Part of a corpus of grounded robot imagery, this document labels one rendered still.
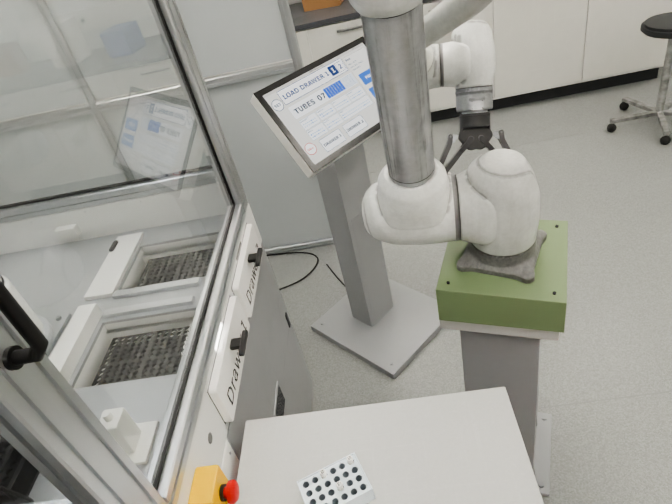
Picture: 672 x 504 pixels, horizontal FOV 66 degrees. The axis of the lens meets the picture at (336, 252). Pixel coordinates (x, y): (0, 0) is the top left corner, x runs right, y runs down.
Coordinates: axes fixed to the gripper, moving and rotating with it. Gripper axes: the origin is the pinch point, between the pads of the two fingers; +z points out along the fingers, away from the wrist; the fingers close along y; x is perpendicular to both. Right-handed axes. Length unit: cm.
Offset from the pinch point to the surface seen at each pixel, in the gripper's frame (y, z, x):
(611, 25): 133, -68, 253
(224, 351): -60, 25, -36
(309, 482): -41, 45, -52
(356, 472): -32, 45, -49
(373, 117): -26, -22, 47
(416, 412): -20, 40, -37
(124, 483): -61, 25, -78
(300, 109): -49, -26, 33
